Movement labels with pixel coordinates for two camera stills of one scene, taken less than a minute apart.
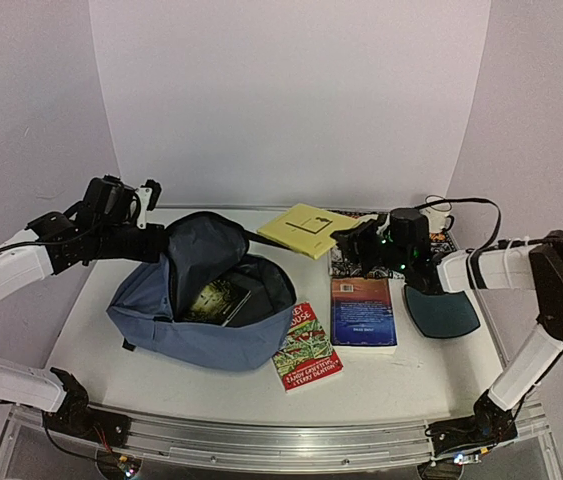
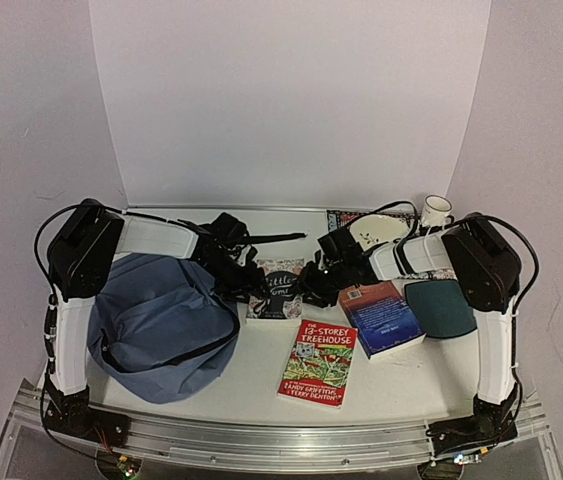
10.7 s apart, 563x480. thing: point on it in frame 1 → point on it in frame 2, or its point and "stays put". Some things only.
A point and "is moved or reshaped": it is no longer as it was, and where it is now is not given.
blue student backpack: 146,305 is moved or reshaped
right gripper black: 356,246 → 318,278
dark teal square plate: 440,315 stays put
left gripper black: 159,242 → 253,286
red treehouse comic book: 306,353 is moved or reshaped
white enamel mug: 438,213 stays put
